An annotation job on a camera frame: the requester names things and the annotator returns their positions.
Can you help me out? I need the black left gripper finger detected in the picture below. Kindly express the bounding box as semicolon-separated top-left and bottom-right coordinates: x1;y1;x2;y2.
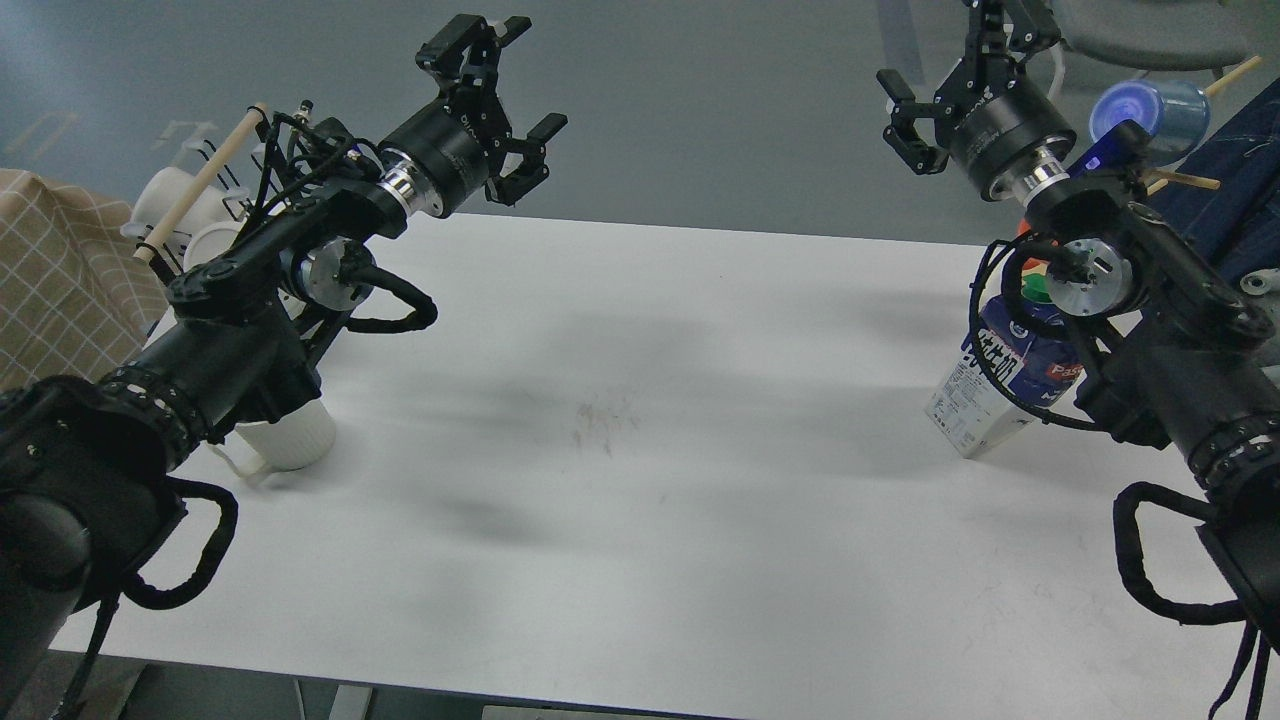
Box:
486;113;568;208
416;14;532;94

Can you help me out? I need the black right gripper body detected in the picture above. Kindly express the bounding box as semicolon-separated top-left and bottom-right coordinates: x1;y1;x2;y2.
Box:
934;56;1076;202

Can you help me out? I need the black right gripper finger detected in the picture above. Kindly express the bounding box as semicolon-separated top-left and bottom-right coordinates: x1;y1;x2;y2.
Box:
877;69;951;176
963;1;1062;76

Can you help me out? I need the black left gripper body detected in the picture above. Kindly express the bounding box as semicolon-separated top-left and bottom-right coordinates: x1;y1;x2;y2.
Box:
378;87;515;219

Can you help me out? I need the blue milk carton green cap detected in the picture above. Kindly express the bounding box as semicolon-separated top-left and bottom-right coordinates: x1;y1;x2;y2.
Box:
925;296;1084;459

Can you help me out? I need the white ribbed ceramic mug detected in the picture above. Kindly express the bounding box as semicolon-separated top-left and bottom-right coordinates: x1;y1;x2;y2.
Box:
207;398;338;480

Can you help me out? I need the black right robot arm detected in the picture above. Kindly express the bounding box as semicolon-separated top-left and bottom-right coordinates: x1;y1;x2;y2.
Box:
876;1;1279;719

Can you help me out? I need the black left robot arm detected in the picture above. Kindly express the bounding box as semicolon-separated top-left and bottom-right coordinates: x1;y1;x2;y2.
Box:
3;14;567;719

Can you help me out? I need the white cup on rack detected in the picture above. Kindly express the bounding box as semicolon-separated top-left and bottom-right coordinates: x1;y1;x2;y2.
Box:
119;167;232;243
182;222;243;272

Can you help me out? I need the white cup rear on rack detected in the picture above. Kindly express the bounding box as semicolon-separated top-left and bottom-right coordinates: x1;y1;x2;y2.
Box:
119;167;232;243

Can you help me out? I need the wooden mug tree stand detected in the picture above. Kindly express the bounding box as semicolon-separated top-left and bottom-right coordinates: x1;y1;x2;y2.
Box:
1140;56;1265;196

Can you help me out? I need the grey office chair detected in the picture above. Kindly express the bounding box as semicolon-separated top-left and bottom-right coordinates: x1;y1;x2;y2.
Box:
1047;1;1266;101

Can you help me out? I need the blue mug on tree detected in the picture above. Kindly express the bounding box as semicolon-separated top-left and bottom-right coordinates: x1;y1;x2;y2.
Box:
1088;79;1212;167

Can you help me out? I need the dark blue denim cloth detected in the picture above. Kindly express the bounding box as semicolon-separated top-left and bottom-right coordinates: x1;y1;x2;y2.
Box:
1149;79;1279;284

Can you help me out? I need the beige checked cloth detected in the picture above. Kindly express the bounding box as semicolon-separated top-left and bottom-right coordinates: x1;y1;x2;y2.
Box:
1;168;168;391

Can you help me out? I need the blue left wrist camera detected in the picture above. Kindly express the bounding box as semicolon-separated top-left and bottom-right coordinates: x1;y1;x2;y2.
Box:
262;101;381;188

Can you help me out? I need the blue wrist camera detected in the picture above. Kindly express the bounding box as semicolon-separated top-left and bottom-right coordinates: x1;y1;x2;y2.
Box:
1068;119;1151;178
262;101;381;188

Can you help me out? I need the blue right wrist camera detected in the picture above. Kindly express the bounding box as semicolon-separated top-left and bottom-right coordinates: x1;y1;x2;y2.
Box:
1068;119;1151;178

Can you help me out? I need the wooden rack handle rod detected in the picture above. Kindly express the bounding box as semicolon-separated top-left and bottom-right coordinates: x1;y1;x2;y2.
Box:
132;102;270;264

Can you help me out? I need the black wire cup rack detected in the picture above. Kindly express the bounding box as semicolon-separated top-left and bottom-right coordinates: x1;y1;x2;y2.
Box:
148;123;256;284

